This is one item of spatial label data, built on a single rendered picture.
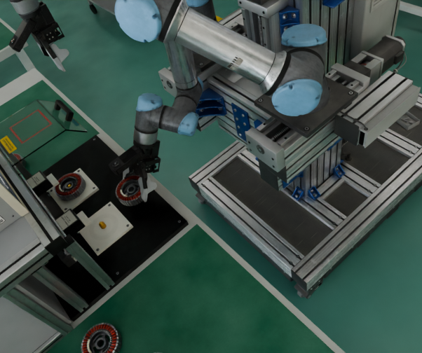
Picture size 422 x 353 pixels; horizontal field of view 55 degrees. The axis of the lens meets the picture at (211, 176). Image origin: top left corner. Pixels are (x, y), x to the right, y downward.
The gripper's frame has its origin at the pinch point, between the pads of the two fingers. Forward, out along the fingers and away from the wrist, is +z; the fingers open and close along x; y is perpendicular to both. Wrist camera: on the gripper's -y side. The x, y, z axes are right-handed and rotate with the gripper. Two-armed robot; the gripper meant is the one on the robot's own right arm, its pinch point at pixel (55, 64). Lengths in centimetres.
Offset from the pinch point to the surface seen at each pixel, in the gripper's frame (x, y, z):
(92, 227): -39, -24, 37
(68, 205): -23, -26, 37
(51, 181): -18.2, -25.2, 27.0
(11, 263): -61, -42, 4
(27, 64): 120, 3, 57
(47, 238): -62, -33, 4
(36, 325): -63, -51, 28
